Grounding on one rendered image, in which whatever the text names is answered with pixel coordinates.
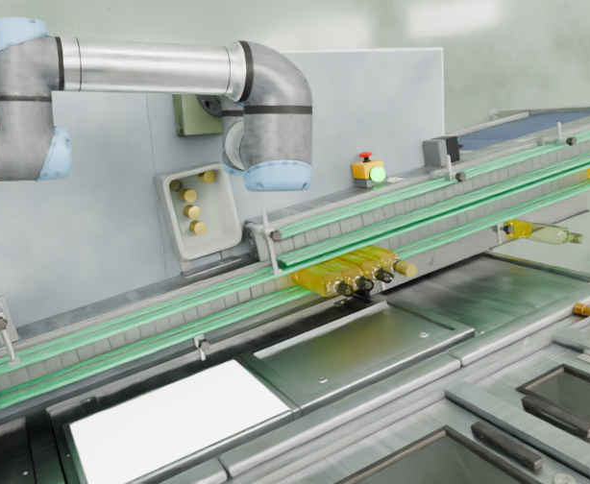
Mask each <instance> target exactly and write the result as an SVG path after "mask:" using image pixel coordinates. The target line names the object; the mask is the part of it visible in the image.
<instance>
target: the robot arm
mask: <svg viewBox="0 0 590 484"><path fill-rule="evenodd" d="M52 91H74V92H115V93H157V94H195V95H196V98H197V100H198V102H199V104H200V105H201V107H202V108H203V109H204V110H205V111H206V112H208V113H209V114H211V115H213V116H216V117H222V157H221V160H222V163H223V169H224V171H225V172H226V173H228V174H231V175H235V176H242V177H243V180H244V181H245V187H246V189H247V190H248V191H251V192H273V191H302V190H307V189H309V188H310V186H311V177H312V174H313V168H312V107H313V99H312V92H311V89H310V86H309V84H308V81H307V79H306V77H305V76H304V74H303V73H302V71H301V70H300V69H299V68H298V67H297V66H296V65H295V64H294V63H293V62H292V61H291V60H289V59H288V58H287V57H286V56H284V55H283V54H281V53H280V52H278V51H276V50H274V49H272V48H270V47H268V46H266V45H263V44H260V43H256V42H253V41H247V40H232V41H231V42H230V43H229V44H228V45H227V46H214V45H198V44H181V43H164V42H147V41H130V40H114V39H97V38H80V37H63V36H49V33H48V32H47V26H46V24H45V23H44V22H42V21H40V20H37V19H31V18H25V17H0V182H21V181H35V182H39V181H46V180H57V179H64V178H66V177H67V176H68V175H69V174H70V172H71V167H72V152H71V144H70V137H69V133H68V131H67V129H65V128H58V127H57V126H55V127H54V116H53V101H52Z"/></svg>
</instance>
